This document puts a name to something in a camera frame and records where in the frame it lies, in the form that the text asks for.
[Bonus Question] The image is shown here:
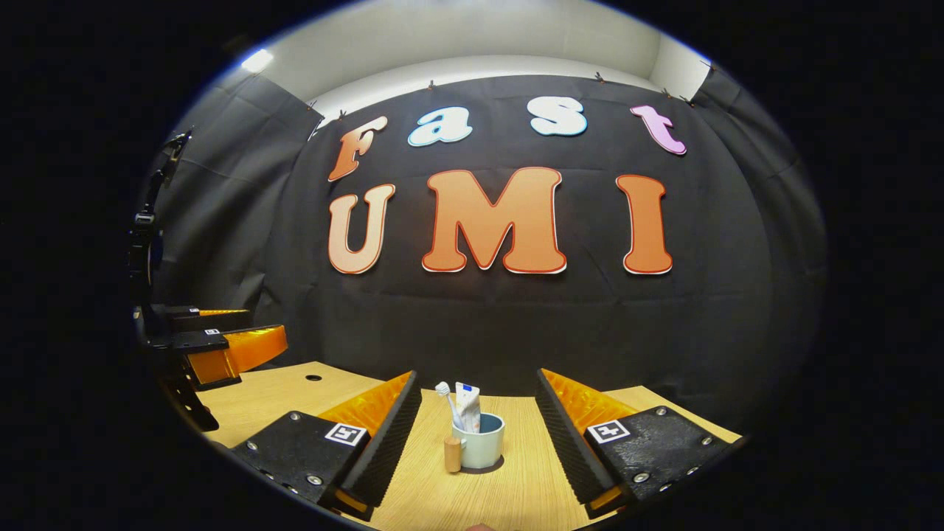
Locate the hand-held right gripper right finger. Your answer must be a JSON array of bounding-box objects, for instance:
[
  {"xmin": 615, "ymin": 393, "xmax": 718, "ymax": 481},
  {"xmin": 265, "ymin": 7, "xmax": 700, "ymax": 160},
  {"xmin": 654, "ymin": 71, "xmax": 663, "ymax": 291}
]
[{"xmin": 535, "ymin": 367, "xmax": 742, "ymax": 519}]

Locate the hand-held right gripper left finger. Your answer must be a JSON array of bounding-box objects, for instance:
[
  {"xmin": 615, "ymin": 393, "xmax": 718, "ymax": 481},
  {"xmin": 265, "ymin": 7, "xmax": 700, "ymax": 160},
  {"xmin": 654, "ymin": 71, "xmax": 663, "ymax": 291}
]
[{"xmin": 230, "ymin": 370, "xmax": 423, "ymax": 522}]

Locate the white toothbrush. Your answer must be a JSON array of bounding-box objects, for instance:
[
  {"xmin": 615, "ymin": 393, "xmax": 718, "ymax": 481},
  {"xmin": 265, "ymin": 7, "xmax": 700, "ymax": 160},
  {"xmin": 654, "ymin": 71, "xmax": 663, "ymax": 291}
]
[{"xmin": 435, "ymin": 381, "xmax": 464, "ymax": 431}]

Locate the pale blue cup wooden handle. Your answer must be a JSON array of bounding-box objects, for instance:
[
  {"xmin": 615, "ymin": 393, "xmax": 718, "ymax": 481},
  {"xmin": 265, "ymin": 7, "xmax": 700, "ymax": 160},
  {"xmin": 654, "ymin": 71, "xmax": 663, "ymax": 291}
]
[{"xmin": 444, "ymin": 412, "xmax": 507, "ymax": 473}]

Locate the white toothpaste tube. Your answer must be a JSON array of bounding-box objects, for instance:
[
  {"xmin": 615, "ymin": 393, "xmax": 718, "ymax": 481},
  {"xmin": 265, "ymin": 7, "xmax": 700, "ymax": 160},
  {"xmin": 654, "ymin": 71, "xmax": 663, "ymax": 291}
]
[{"xmin": 454, "ymin": 382, "xmax": 482, "ymax": 434}]

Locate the wooden desktop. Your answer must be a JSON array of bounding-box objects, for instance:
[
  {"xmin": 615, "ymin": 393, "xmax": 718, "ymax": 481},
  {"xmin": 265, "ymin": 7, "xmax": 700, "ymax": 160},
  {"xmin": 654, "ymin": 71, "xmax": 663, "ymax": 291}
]
[{"xmin": 195, "ymin": 360, "xmax": 742, "ymax": 531}]

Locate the black backdrop cloth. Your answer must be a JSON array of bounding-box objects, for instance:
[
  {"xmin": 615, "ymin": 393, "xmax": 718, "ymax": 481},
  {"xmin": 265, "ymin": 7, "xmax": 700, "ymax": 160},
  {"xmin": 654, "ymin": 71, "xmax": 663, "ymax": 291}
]
[{"xmin": 144, "ymin": 70, "xmax": 827, "ymax": 436}]

